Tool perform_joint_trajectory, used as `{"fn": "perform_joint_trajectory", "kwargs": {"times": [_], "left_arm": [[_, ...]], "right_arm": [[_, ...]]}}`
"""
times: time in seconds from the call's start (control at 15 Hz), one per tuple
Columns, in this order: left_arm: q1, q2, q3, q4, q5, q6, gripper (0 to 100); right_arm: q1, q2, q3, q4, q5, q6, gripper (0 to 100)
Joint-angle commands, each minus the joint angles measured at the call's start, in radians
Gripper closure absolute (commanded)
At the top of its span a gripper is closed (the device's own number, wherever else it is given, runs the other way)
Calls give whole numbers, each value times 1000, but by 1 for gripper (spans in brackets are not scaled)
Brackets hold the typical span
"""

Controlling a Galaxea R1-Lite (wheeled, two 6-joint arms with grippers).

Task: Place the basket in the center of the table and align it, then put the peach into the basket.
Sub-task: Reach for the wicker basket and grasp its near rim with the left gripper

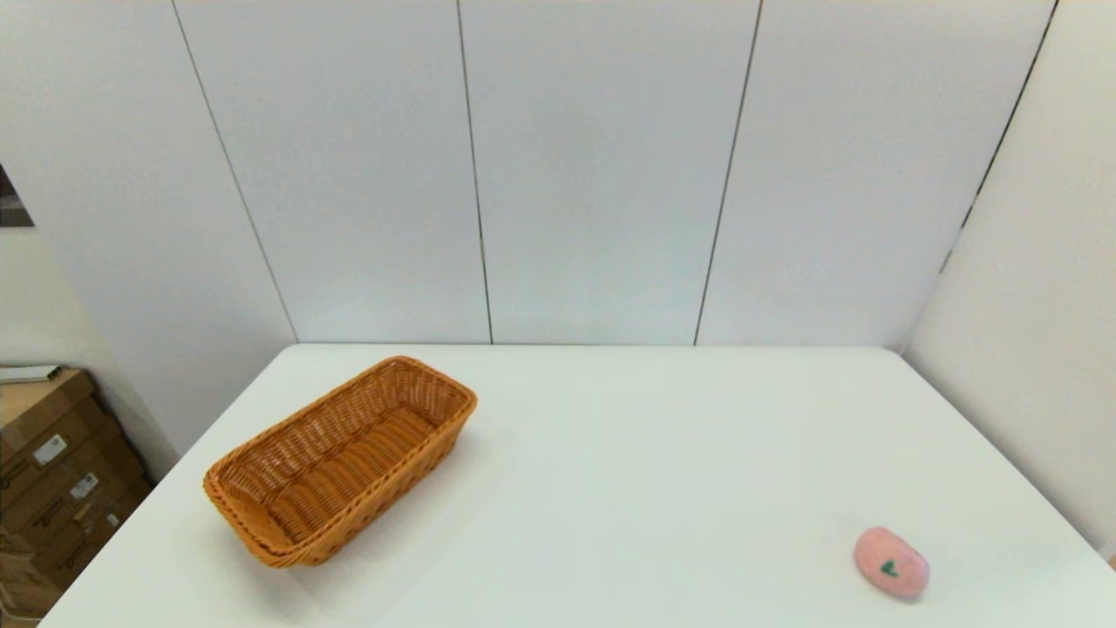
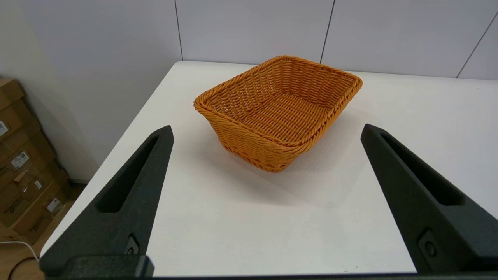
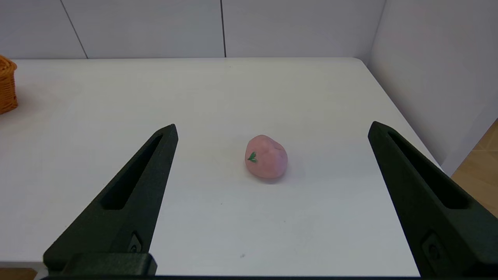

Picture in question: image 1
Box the orange woven wicker basket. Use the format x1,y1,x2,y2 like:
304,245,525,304
203,355,479,570

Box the pink peach with green leaf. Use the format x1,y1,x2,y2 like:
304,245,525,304
853,525,930,602

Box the brown cardboard box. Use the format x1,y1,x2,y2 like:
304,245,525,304
0,545,71,622
0,408,127,511
0,368,99,454
0,454,151,559

